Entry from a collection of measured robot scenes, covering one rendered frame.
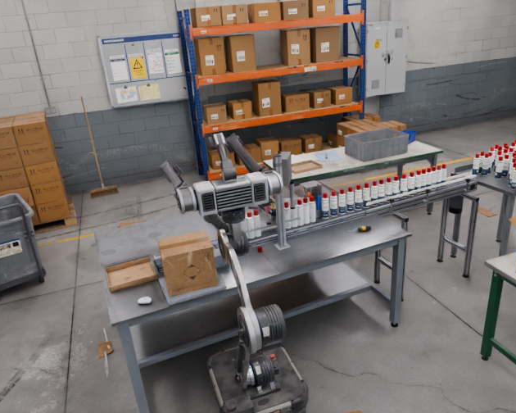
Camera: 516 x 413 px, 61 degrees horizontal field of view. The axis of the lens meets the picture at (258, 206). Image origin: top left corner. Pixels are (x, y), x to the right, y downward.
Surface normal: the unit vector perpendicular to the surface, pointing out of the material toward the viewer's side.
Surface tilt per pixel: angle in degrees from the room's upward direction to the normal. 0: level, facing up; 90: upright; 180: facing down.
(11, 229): 94
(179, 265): 90
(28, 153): 90
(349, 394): 0
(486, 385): 0
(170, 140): 90
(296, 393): 0
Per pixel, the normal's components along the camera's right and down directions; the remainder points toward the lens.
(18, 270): 0.62, 0.33
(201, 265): 0.30, 0.36
